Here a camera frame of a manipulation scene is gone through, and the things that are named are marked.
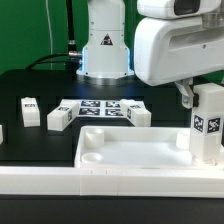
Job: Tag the white block left edge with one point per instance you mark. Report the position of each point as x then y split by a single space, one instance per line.
1 135

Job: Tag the white desk tabletop tray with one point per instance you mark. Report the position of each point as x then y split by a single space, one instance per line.
139 147

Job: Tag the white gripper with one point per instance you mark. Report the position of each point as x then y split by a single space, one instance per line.
174 50

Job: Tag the black vertical pole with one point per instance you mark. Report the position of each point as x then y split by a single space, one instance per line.
71 39

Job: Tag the fiducial marker sheet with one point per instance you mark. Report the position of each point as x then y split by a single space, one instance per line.
100 108

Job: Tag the white fixture wall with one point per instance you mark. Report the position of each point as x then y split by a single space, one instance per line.
112 182

